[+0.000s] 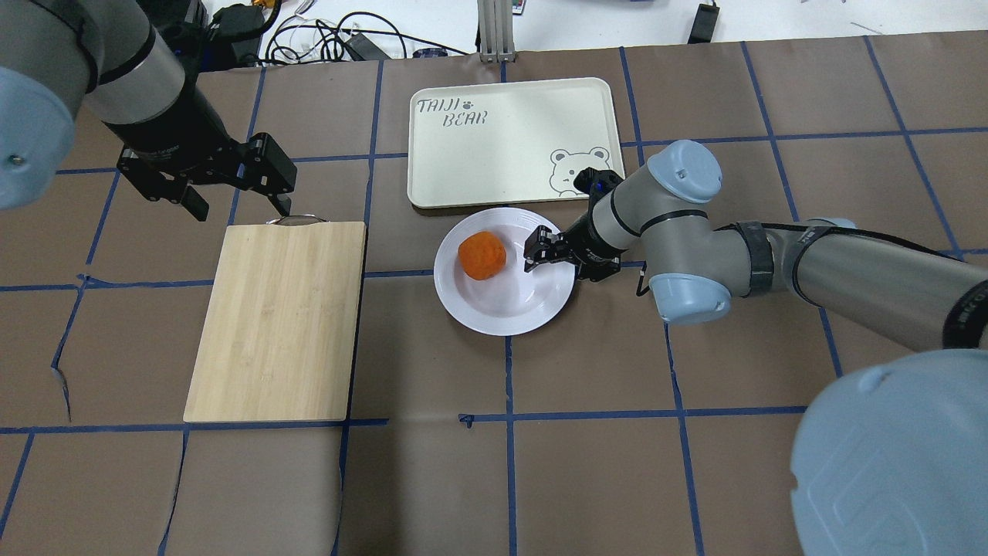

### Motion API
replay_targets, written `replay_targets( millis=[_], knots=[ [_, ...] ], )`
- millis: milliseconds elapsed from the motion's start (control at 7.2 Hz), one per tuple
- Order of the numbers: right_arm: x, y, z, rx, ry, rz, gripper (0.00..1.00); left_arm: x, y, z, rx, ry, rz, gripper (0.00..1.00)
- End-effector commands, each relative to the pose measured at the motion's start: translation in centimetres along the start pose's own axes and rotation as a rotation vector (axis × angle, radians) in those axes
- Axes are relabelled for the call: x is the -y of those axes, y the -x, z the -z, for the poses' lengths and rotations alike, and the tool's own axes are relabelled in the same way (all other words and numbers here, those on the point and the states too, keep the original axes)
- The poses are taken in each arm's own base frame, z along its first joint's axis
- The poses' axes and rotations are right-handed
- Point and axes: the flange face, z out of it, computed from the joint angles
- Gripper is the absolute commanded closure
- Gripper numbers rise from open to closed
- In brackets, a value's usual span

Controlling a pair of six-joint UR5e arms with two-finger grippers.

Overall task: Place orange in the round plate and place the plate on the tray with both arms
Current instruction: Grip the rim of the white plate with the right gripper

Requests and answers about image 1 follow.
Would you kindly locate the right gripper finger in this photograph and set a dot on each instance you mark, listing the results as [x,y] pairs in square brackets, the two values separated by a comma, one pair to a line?
[531,261]

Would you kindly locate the white round plate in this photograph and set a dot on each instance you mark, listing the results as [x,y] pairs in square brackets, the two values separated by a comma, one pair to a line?
[513,301]

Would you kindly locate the cream bear tray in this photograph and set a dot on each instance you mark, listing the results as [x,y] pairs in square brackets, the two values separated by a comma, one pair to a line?
[508,143]

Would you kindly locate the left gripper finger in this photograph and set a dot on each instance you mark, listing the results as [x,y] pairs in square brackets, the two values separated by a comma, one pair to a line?
[282,203]
[194,204]

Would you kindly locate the orange fruit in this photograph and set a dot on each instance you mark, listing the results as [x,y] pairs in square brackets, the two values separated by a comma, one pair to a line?
[482,256]

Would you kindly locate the aluminium frame post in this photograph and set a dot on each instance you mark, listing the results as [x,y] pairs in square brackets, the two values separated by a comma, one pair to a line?
[496,31]

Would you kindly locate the bamboo cutting board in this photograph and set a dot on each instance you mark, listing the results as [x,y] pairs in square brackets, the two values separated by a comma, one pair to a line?
[279,338]

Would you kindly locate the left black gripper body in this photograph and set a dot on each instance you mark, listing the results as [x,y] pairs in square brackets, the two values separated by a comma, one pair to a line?
[176,141]

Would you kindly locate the black power brick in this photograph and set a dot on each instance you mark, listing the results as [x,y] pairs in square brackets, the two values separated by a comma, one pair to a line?
[704,24]

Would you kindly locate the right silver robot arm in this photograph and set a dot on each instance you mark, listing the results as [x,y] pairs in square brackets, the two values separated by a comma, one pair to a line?
[887,460]

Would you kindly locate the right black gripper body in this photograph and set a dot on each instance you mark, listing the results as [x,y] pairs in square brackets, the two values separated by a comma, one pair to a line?
[588,241]

